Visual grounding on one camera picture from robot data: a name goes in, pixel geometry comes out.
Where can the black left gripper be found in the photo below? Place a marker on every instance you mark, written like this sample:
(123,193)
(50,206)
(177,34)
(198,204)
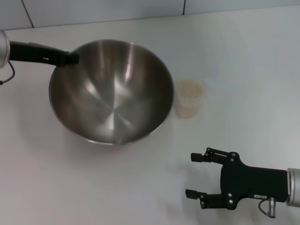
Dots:
(30,52)

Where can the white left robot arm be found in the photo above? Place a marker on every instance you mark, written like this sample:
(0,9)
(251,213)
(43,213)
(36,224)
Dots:
(3,49)

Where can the transparent plastic measuring cup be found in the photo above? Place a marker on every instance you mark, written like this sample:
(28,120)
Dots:
(187,111)

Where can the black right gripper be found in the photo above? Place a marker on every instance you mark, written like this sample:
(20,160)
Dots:
(253,182)

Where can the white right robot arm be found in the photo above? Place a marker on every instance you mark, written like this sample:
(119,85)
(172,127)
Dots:
(294,187)

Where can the stainless steel mixing bowl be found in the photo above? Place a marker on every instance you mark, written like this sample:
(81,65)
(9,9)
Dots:
(112,93)

